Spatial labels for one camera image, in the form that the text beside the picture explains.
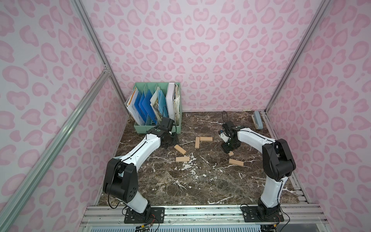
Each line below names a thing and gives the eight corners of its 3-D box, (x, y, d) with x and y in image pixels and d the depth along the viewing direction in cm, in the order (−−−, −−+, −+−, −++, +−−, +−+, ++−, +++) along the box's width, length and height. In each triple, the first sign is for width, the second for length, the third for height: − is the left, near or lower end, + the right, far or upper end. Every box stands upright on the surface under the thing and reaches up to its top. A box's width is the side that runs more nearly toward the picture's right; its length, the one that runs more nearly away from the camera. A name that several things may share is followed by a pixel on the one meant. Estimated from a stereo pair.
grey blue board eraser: (256, 130, 110) (259, 125, 106) (251, 115, 120) (253, 110, 116) (262, 130, 110) (264, 125, 106) (256, 115, 120) (258, 110, 116)
